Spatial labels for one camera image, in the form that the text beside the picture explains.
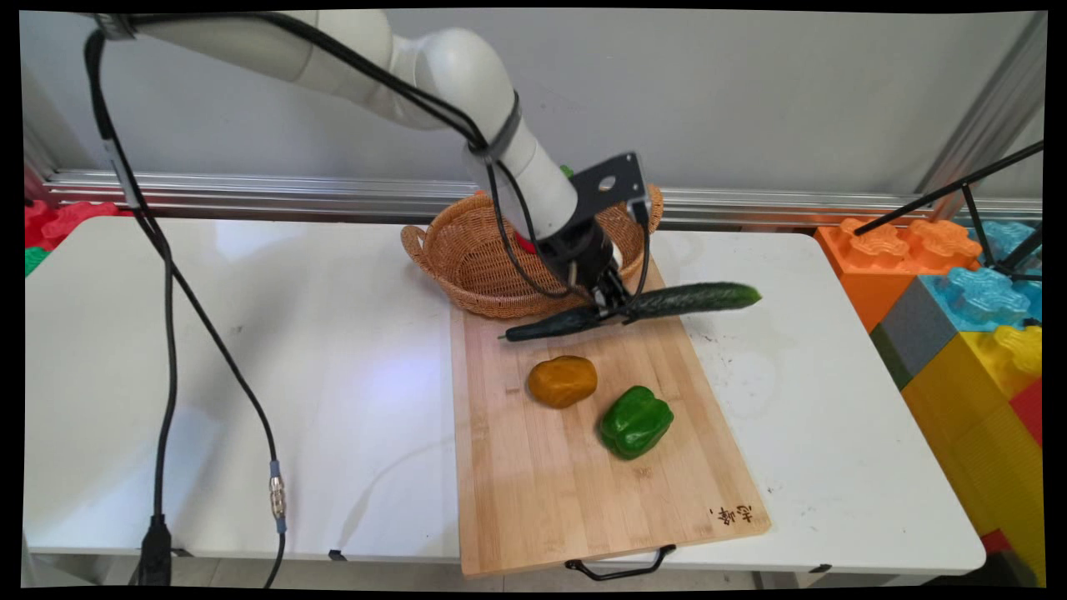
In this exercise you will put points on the woven wicker basket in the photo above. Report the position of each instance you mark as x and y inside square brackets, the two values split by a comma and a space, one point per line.
[467, 250]

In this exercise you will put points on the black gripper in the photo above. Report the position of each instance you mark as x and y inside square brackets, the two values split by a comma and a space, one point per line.
[581, 254]

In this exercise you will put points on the black tripod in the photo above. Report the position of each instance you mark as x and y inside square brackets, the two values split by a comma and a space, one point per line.
[967, 196]

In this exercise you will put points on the red foam block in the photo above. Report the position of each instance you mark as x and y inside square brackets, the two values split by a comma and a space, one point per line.
[62, 221]
[1029, 412]

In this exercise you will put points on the aluminium rail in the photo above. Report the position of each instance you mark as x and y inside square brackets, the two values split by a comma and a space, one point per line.
[292, 192]

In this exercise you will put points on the orange foam block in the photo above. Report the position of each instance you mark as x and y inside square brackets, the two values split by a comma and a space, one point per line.
[875, 267]

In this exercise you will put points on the blue foam block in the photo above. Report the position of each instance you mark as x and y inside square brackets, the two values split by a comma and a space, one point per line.
[1004, 237]
[984, 296]

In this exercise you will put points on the bamboo cutting board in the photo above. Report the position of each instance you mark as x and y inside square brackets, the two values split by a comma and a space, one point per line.
[542, 483]

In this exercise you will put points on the grey foam block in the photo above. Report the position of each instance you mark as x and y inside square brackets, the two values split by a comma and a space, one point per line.
[917, 333]

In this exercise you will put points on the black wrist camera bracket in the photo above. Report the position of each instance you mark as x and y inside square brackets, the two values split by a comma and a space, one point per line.
[608, 183]

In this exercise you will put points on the aluminium frame post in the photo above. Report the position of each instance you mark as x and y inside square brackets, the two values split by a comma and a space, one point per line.
[984, 117]

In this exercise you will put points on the red item in basket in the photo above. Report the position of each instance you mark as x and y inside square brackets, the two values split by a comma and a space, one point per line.
[525, 243]

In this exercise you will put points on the yellow-brown potato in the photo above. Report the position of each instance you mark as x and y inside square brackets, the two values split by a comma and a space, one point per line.
[563, 382]

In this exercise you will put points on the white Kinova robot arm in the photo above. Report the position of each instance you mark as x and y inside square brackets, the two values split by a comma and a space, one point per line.
[467, 75]

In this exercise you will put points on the dark green cucumber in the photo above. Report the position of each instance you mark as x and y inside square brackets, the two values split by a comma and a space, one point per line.
[700, 298]

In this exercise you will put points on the green foam block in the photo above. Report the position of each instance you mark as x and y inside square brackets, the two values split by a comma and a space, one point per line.
[35, 260]

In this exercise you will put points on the green bell pepper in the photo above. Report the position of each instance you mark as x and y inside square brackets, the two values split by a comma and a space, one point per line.
[635, 423]

